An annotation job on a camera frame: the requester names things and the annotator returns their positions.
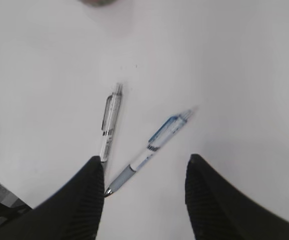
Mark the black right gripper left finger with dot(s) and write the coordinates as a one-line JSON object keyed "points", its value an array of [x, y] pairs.
{"points": [[72, 213]]}

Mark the grey white pen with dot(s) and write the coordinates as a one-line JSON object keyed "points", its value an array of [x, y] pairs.
{"points": [[109, 121]]}

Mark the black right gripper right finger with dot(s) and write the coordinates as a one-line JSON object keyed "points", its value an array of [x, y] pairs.
{"points": [[219, 211]]}

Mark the light blue pen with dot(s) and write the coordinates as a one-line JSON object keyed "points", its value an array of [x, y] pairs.
{"points": [[156, 142]]}

